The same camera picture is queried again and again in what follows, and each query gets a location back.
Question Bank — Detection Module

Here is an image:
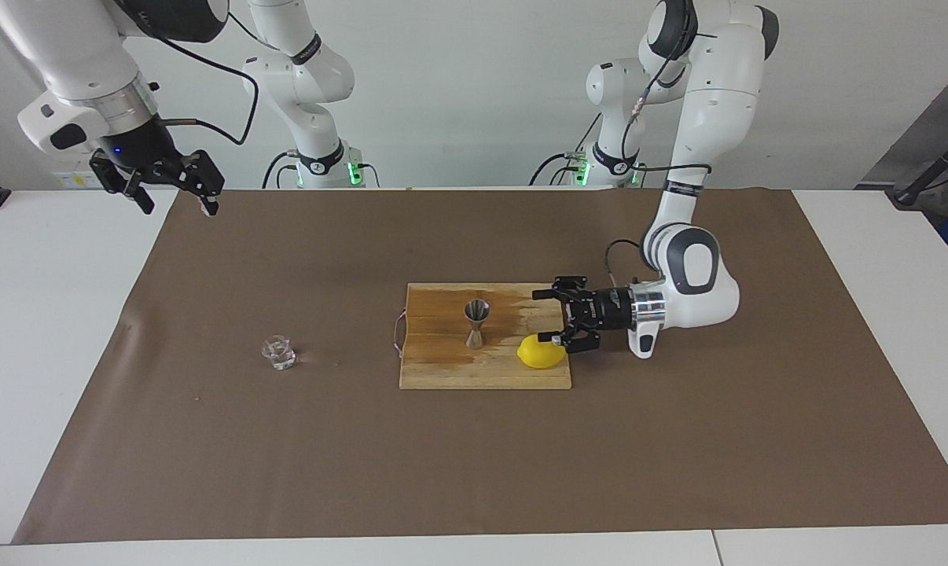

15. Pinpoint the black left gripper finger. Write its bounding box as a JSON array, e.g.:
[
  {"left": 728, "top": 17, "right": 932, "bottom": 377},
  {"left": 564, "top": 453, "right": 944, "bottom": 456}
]
[
  {"left": 538, "top": 326, "right": 601, "bottom": 355},
  {"left": 532, "top": 275, "right": 589, "bottom": 303}
]

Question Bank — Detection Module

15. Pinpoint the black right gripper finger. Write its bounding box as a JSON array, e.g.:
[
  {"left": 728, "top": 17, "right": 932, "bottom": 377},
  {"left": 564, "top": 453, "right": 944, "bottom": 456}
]
[
  {"left": 179, "top": 149, "right": 225, "bottom": 215},
  {"left": 89, "top": 153, "right": 156, "bottom": 215}
]

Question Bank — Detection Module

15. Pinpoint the steel double jigger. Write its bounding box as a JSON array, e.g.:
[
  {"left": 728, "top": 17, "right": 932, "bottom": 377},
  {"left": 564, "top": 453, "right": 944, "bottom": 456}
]
[{"left": 464, "top": 299, "right": 491, "bottom": 349}]

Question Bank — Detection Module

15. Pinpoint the small clear glass cup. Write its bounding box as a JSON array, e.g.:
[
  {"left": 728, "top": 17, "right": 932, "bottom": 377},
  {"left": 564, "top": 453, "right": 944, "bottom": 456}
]
[{"left": 262, "top": 335, "right": 297, "bottom": 371}]

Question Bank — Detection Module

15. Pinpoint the yellow lemon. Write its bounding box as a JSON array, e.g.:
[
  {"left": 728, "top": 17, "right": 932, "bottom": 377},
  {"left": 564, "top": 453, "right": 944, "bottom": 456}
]
[{"left": 516, "top": 333, "right": 568, "bottom": 370}]

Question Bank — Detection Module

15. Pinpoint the brown paper table mat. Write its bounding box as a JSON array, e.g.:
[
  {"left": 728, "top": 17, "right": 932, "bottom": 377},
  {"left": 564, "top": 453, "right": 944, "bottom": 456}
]
[{"left": 12, "top": 187, "right": 948, "bottom": 545}]

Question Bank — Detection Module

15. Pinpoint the black tripod stand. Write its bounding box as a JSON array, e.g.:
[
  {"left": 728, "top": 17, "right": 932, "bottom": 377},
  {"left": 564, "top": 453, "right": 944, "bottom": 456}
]
[{"left": 887, "top": 126, "right": 948, "bottom": 208}]

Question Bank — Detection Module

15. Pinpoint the white wall socket box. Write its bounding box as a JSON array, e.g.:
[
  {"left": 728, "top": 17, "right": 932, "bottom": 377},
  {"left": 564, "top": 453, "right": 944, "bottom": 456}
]
[{"left": 51, "top": 161, "right": 99, "bottom": 189}]

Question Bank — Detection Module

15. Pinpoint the black base cable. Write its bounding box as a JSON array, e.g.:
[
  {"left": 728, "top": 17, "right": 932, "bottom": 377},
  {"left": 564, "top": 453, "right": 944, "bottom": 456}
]
[
  {"left": 529, "top": 152, "right": 579, "bottom": 187},
  {"left": 263, "top": 152, "right": 300, "bottom": 189}
]

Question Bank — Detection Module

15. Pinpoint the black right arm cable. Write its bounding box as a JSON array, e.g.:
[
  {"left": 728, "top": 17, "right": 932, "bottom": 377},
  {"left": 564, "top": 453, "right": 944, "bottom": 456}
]
[{"left": 148, "top": 16, "right": 262, "bottom": 147}]

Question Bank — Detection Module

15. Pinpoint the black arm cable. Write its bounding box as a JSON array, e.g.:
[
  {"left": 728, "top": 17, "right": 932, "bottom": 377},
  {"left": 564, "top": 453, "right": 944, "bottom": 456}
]
[
  {"left": 606, "top": 0, "right": 715, "bottom": 292},
  {"left": 148, "top": 16, "right": 262, "bottom": 147}
]

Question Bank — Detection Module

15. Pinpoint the wooden cutting board, metal handle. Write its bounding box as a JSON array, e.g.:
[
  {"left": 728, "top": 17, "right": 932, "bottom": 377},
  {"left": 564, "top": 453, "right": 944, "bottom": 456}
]
[{"left": 393, "top": 283, "right": 573, "bottom": 391}]

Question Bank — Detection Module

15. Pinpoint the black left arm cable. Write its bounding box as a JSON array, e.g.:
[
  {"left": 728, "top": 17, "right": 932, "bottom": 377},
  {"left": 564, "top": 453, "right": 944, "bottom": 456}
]
[{"left": 606, "top": 0, "right": 715, "bottom": 292}]

